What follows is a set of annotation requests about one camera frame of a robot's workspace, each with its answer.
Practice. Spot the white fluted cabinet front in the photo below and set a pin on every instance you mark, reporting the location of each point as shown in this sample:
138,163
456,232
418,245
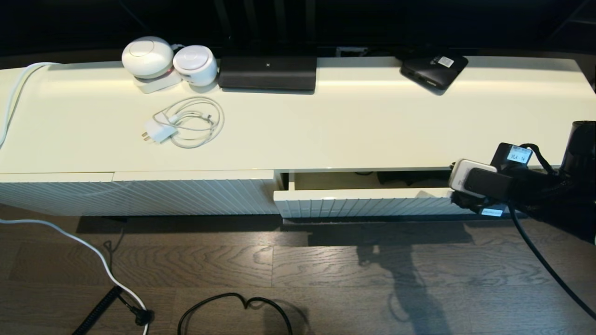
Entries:
46,195
186,195

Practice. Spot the white fluted drawer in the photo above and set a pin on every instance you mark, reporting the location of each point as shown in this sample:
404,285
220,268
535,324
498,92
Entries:
363,202

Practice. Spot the white slatted cabinet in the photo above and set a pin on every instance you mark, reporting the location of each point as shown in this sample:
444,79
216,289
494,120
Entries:
326,130

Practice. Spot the black set-top box with sticker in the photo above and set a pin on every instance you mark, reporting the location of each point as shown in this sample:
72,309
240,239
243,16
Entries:
430,74

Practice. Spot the large white round device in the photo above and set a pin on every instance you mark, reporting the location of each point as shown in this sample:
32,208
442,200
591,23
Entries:
148,58

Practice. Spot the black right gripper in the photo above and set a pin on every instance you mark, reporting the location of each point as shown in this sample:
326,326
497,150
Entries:
526,181

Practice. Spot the small white round device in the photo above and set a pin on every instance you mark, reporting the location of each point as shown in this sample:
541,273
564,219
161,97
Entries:
195,65

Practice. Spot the white charger plug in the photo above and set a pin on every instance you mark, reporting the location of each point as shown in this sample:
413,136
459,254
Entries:
160,131

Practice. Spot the black router box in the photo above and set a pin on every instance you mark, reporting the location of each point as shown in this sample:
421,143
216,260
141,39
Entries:
267,74

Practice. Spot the white flat device base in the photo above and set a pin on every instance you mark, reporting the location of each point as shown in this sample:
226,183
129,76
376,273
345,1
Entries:
156,85

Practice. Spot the black umbrella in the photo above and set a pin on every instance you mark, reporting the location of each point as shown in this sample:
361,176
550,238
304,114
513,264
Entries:
409,177

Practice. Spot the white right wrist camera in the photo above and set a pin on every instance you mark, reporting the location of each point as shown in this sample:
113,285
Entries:
461,179

